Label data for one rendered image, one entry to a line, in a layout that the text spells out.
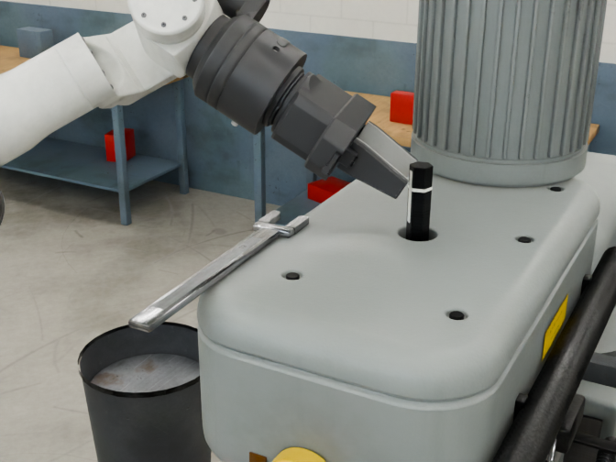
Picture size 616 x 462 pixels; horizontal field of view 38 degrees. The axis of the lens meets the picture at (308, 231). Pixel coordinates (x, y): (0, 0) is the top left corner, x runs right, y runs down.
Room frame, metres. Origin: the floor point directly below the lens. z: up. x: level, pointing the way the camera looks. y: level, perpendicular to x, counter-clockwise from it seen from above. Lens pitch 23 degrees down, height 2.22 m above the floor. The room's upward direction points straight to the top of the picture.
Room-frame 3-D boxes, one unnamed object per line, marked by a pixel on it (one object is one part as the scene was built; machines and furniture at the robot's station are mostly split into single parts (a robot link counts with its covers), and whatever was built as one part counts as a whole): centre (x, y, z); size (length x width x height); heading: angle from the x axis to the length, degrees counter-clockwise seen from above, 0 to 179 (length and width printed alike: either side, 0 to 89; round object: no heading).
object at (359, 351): (0.78, -0.11, 1.81); 0.47 x 0.26 x 0.16; 152
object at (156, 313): (0.68, 0.07, 1.89); 0.24 x 0.04 x 0.01; 153
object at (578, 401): (0.76, -0.25, 1.66); 0.12 x 0.04 x 0.04; 152
